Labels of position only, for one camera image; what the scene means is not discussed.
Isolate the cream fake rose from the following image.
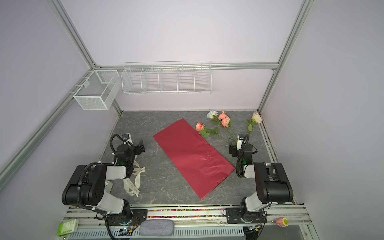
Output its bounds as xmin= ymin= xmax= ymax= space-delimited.
xmin=245 ymin=113 xmax=262 ymax=135

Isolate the red wrapping paper sheet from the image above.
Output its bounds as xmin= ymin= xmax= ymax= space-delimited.
xmin=154 ymin=119 xmax=235 ymax=200

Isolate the single pink fake rose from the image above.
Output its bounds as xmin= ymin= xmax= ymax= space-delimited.
xmin=196 ymin=122 xmax=230 ymax=144

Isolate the double pink fake rose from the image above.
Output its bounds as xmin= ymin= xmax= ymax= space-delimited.
xmin=218 ymin=111 xmax=238 ymax=142

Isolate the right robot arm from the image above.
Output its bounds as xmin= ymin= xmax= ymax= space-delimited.
xmin=224 ymin=134 xmax=294 ymax=224

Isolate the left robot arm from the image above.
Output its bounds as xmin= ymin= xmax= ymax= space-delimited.
xmin=62 ymin=134 xmax=146 ymax=226

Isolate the cream ribbon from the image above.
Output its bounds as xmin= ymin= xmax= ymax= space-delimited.
xmin=104 ymin=160 xmax=147 ymax=198

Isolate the white mesh box basket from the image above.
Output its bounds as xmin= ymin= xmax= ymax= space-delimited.
xmin=74 ymin=70 xmax=122 ymax=111

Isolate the grey foam pad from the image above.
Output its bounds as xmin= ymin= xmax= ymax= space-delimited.
xmin=140 ymin=219 xmax=175 ymax=237

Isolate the pink round object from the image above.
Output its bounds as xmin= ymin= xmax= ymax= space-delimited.
xmin=276 ymin=217 xmax=290 ymax=228

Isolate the green white packet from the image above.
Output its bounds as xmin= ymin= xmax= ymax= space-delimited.
xmin=57 ymin=219 xmax=79 ymax=237

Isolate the white wire shelf basket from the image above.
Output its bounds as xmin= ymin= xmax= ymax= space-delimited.
xmin=122 ymin=61 xmax=213 ymax=94

